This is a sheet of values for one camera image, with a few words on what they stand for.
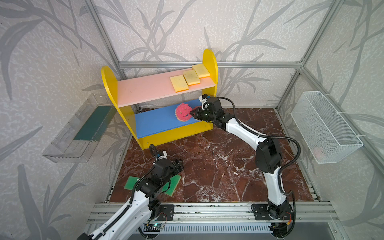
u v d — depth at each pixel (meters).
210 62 0.73
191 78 0.78
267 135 0.56
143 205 0.53
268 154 0.53
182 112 0.86
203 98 0.81
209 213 0.75
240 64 1.91
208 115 0.76
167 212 0.74
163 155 0.75
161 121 0.89
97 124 0.64
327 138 0.61
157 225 0.71
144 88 0.74
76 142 0.63
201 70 0.81
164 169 0.62
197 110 0.77
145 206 0.54
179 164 0.74
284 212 0.68
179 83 0.74
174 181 0.83
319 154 0.72
